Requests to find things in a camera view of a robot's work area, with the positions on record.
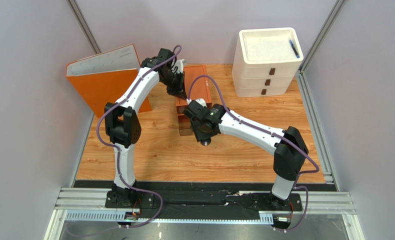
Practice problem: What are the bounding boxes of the blue pen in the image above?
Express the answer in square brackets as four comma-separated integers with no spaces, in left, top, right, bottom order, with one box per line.
[289,39,300,59]

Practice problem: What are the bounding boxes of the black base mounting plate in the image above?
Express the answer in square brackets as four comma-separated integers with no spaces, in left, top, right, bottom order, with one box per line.
[105,190,305,212]

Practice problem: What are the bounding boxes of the aluminium rail frame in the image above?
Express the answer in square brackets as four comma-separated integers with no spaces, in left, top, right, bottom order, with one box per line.
[45,181,364,240]

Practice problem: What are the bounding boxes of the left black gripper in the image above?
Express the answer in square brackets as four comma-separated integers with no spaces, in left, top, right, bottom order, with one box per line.
[161,71,188,101]

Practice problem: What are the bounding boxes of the black jar lid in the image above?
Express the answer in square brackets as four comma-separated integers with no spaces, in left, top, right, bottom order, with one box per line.
[200,138,212,147]

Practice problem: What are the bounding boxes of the orange makeup drawer box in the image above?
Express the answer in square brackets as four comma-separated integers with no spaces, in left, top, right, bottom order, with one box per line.
[175,64,213,116]

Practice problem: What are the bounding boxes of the orange white ring binder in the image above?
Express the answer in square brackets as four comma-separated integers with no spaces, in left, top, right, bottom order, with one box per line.
[65,43,140,118]

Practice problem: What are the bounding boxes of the white three-drawer cabinet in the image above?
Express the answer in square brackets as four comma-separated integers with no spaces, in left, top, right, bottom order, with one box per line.
[232,27,304,98]

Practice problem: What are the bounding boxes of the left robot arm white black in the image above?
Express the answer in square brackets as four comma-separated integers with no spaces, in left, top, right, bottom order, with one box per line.
[100,45,187,208]

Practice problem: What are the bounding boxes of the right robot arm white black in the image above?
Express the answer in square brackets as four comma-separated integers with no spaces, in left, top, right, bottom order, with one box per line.
[183,98,308,210]

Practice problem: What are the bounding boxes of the clear acrylic drawer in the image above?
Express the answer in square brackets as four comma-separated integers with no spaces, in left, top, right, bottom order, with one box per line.
[177,114,194,136]

